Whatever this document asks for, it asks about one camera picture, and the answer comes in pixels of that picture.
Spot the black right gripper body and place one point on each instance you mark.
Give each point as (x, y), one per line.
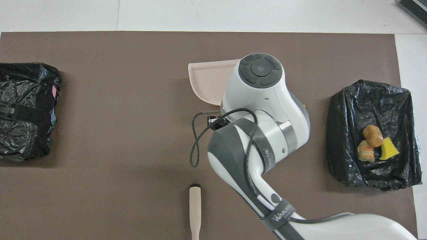
(217, 122)

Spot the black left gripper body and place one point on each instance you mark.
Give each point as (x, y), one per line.
(20, 112)

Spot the beige plastic dustpan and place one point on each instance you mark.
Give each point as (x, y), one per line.
(210, 81)

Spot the beige hand brush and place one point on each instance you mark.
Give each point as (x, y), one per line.
(195, 210)

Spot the pale foam piece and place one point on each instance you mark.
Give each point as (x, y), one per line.
(366, 152)

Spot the brown potato shaped piece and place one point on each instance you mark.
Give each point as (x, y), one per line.
(372, 135)

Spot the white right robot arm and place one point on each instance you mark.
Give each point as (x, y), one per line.
(260, 100)

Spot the black bag bin pink spot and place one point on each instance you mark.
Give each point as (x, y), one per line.
(23, 83)

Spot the black bag lined bin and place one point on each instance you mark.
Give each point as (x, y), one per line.
(373, 106)

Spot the brown table mat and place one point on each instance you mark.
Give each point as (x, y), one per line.
(133, 100)

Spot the grey ribbed device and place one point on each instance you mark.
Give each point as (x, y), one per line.
(415, 10)

